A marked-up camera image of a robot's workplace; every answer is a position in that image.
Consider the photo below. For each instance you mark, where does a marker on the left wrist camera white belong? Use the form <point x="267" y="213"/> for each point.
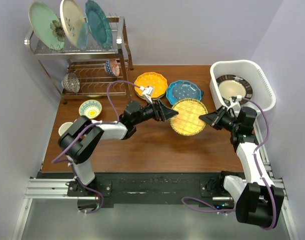
<point x="147" y="93"/>

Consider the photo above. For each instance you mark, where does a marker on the metal dish rack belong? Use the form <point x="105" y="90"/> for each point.
<point x="88" y="64"/>

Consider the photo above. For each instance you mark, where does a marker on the cream ceramic mug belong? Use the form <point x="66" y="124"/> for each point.
<point x="64" y="127"/>

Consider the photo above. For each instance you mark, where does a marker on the black rimmed cream plate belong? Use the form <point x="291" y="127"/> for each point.
<point x="232" y="85"/>

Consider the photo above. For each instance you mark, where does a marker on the grey patterned bowl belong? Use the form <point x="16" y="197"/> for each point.
<point x="71" y="83"/>

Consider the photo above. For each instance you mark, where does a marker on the yellow blue patterned bowl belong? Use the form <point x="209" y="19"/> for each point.
<point x="90" y="108"/>

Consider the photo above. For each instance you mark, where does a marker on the blue orange patterned bowl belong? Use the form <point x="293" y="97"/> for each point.
<point x="112" y="67"/>

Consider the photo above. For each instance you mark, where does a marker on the yellow woven pattern plate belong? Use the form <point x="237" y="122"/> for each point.
<point x="187" y="122"/>

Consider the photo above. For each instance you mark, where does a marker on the mint green flower plate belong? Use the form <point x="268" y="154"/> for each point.
<point x="46" y="25"/>

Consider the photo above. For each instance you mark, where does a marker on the white plastic bin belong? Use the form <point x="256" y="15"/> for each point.
<point x="263" y="94"/>

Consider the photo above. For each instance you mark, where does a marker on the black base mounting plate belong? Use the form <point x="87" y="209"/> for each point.
<point x="166" y="188"/>

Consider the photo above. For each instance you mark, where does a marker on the cream floral plate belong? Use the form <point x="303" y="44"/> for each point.
<point x="72" y="19"/>

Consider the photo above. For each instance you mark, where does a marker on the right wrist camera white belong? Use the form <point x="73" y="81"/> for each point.
<point x="234" y="102"/>

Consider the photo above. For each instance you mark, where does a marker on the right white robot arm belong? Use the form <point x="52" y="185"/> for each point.
<point x="257" y="200"/>

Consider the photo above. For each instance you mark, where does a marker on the orange dotted plate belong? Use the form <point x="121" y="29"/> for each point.
<point x="155" y="80"/>

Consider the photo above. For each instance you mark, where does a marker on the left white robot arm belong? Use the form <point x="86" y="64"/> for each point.
<point x="80" y="140"/>

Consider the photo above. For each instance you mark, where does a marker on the dark blue scalloped plate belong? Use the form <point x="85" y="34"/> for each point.
<point x="201" y="95"/>

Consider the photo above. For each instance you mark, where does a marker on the bright blue dotted plate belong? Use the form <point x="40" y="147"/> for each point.
<point x="182" y="89"/>

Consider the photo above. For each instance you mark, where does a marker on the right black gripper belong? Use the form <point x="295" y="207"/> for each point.
<point x="214" y="119"/>

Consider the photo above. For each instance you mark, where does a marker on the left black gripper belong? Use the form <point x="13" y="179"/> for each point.
<point x="161" y="112"/>

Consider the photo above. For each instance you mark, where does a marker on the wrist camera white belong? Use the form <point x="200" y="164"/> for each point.
<point x="147" y="93"/>
<point x="234" y="102"/>

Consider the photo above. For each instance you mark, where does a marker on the teal scalloped plate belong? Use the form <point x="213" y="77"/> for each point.
<point x="99" y="25"/>

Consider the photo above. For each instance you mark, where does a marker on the small light blue plate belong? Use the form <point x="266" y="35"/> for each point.
<point x="83" y="38"/>

